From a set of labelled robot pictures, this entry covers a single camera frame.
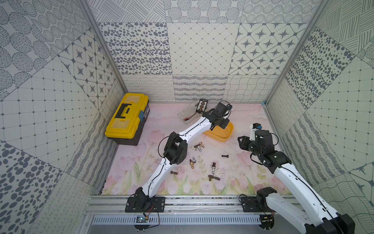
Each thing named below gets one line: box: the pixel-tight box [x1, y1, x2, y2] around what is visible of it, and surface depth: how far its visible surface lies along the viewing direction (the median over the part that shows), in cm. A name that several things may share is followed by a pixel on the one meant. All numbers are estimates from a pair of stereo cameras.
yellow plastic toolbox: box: [104, 92, 150, 146], surface depth 91 cm
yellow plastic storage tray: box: [202, 121, 234, 143], surface depth 97 cm
